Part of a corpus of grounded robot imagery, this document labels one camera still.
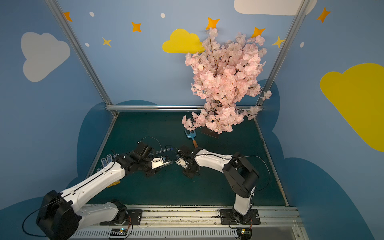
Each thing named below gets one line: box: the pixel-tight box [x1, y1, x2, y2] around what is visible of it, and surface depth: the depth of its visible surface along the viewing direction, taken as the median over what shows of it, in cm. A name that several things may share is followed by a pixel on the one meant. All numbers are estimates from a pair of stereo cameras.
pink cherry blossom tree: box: [181, 27, 272, 135], surface depth 75 cm
